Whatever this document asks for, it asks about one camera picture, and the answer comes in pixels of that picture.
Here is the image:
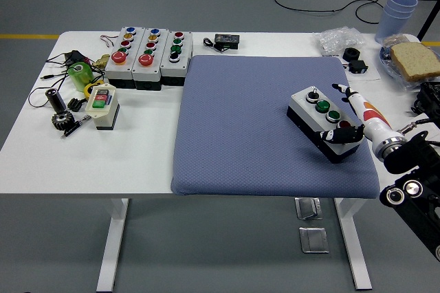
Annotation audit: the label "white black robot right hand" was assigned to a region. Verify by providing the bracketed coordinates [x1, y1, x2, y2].
[318, 83, 402, 151]

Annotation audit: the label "grey four-button control box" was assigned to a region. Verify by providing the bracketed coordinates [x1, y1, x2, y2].
[287, 85, 365, 165]

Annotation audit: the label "grey four-button selector box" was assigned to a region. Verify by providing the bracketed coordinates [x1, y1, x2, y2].
[159, 30, 194, 87]

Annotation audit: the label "grey five-button emergency stop box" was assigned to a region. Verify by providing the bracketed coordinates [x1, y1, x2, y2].
[131, 27, 170, 91]
[104, 26, 145, 88]

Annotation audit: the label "white paper sheet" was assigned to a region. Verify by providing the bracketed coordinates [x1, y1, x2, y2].
[340, 55, 382, 83]

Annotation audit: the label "small black servo block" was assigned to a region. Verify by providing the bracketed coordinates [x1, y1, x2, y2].
[347, 60, 369, 74]

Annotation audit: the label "black device box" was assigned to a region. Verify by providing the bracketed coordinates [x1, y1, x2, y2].
[412, 81, 440, 116]

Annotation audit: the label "blue plate in clear wrap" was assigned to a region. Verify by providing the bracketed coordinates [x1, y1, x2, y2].
[379, 34, 440, 91]

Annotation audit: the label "light bread slice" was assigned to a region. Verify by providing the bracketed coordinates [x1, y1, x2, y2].
[389, 42, 440, 83]

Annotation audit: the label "clear plastic bag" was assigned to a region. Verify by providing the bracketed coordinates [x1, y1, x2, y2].
[312, 26, 365, 57]

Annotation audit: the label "stack of blue cups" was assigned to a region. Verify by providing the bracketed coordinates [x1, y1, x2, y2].
[374, 0, 419, 45]

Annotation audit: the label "metal floor socket plate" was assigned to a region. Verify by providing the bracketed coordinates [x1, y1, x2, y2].
[294, 197, 324, 221]
[298, 226, 330, 254]

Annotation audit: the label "white table leg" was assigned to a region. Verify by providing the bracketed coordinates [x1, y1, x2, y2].
[96, 198, 131, 293]
[333, 198, 373, 290]

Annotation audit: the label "blue-grey padded mat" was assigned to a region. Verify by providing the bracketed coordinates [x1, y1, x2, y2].
[170, 54, 382, 200]

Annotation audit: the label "black digital meter module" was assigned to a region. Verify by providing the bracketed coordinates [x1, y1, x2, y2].
[213, 33, 241, 50]

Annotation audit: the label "brass fitting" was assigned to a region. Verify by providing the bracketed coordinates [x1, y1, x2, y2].
[93, 54, 111, 70]

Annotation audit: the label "yellow tape roll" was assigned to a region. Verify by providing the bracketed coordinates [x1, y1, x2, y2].
[83, 79, 105, 97]

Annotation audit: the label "translucent green tape roll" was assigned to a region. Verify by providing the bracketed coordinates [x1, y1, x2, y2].
[67, 61, 94, 94]

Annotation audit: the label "small black toothed part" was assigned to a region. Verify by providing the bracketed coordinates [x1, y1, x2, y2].
[66, 97, 87, 113]

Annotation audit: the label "black power adapter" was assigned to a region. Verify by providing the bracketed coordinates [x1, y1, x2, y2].
[64, 50, 91, 67]

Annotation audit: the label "black bevel gear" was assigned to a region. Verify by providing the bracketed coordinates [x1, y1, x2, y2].
[51, 111, 76, 132]

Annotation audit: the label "black metal cylinder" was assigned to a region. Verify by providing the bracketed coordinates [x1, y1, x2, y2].
[45, 88, 67, 113]

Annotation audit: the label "black metal frame stand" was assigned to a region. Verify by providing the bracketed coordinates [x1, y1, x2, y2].
[391, 0, 440, 41]

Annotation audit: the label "black meter wire bundle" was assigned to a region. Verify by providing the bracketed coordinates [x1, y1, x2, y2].
[202, 37, 224, 54]

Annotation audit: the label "cream red-green switch box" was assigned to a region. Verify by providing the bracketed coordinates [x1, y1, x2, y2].
[85, 82, 121, 131]

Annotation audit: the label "red and white wires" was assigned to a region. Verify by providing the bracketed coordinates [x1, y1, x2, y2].
[99, 33, 121, 48]

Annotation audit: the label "thin black jack cable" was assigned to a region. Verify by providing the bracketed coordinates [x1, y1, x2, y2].
[27, 52, 106, 108]

